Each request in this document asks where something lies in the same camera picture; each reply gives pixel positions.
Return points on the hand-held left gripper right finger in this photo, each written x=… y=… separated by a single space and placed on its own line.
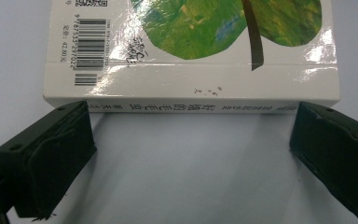
x=335 y=149

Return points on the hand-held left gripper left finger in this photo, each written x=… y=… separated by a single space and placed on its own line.
x=43 y=161

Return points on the caterpillar picture book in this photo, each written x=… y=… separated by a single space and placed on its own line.
x=183 y=81

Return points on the light grey table mat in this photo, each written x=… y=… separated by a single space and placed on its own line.
x=183 y=161

